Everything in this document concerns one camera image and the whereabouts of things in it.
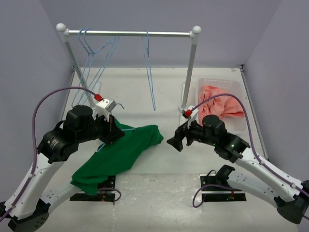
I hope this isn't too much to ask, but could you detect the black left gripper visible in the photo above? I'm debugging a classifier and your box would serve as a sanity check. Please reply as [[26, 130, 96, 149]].
[[76, 112, 125, 144]]

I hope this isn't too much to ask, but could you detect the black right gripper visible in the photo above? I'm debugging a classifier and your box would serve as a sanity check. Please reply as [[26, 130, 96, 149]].
[[167, 114, 217, 151]]

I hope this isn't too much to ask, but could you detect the blue hanger with shirt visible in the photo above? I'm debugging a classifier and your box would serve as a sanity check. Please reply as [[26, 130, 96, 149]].
[[97, 103, 136, 152]]

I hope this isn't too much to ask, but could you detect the green t shirt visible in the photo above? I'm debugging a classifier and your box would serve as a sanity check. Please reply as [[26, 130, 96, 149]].
[[70, 125, 164, 195]]

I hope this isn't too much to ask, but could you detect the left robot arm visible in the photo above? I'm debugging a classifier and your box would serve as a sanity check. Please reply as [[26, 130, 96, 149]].
[[0, 105, 125, 232]]

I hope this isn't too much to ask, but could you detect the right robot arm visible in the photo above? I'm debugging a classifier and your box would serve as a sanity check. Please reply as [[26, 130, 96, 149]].
[[167, 115, 309, 224]]

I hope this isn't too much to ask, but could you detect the pink t shirt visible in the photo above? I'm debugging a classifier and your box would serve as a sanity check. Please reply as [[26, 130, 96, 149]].
[[197, 85, 244, 123]]

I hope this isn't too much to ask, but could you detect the blue hanger middle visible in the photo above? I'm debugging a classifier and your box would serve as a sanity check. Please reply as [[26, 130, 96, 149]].
[[142, 30, 156, 112]]

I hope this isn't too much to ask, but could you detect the white plastic laundry basket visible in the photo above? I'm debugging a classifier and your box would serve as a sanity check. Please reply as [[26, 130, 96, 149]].
[[196, 77, 247, 134]]

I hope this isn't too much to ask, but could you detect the white metal clothes rack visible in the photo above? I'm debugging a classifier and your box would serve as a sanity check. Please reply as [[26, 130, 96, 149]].
[[56, 23, 201, 110]]

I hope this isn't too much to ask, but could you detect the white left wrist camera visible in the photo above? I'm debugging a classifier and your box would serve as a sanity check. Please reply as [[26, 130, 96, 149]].
[[95, 98, 116, 118]]

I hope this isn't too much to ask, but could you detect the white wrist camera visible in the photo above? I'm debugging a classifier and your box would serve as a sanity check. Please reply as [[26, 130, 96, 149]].
[[181, 105, 198, 122], [95, 98, 116, 118]]

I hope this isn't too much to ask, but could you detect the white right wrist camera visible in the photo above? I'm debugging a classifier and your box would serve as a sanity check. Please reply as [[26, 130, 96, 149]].
[[181, 105, 198, 122]]

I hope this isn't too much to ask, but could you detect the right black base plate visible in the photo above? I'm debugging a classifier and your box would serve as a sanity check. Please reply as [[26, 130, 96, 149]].
[[200, 174, 247, 202]]

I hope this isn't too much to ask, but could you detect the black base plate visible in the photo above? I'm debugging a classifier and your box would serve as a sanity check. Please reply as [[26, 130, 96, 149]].
[[200, 174, 247, 202], [70, 175, 116, 203]]

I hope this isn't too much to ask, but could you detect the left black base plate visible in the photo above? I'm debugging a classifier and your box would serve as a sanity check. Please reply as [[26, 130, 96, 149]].
[[70, 175, 116, 203]]

